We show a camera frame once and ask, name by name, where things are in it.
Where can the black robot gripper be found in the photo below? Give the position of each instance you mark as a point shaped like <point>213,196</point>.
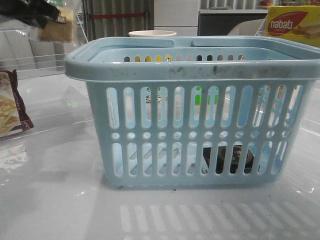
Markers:
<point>34,13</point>

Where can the packaged bread slice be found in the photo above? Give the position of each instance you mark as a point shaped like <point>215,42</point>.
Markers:
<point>60,30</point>

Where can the light blue plastic basket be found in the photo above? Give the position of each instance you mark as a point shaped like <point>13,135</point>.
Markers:
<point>158,101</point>

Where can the clear acrylic display shelf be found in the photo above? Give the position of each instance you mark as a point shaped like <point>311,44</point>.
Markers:
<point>33,57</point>

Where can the brown cracker snack bag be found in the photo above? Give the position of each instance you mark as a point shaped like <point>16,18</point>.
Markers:
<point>13,116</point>

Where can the cream paper cup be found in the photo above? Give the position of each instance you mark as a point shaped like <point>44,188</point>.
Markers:
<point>152,33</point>

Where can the white cabinet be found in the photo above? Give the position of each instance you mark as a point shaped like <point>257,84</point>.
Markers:
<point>180,16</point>

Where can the yellow nabati wafer box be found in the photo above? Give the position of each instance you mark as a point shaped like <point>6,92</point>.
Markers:
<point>295,23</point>

